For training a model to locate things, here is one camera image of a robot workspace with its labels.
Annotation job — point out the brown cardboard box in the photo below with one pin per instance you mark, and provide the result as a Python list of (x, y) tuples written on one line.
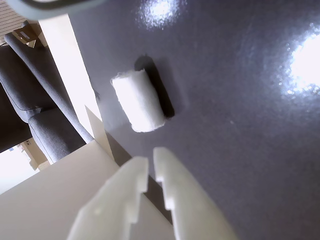
[(26, 36)]

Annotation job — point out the grey fabric sofa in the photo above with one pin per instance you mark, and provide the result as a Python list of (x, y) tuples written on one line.
[(37, 105)]

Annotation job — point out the white gauze roll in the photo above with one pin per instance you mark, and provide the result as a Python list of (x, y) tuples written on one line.
[(138, 100)]

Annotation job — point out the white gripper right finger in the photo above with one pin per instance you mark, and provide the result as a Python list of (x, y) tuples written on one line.
[(190, 195)]

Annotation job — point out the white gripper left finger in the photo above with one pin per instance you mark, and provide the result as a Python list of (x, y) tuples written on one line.
[(112, 200)]

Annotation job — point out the pale green steel mug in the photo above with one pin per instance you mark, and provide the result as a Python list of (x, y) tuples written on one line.
[(50, 8)]

